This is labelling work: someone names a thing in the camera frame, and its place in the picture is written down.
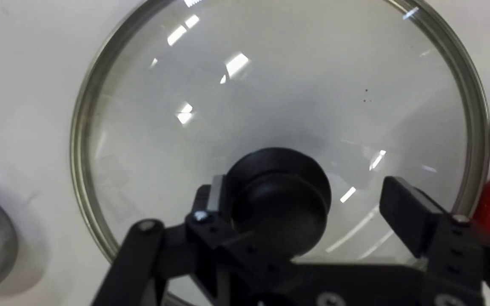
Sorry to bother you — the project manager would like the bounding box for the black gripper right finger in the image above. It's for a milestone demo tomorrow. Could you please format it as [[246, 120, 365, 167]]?
[[379, 176, 490, 306]]

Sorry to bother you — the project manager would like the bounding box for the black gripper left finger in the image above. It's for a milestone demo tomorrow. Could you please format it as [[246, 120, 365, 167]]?
[[90, 174, 292, 306]]

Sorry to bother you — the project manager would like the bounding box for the clear glass lid black knob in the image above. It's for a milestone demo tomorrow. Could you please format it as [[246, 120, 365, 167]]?
[[67, 0, 490, 306]]

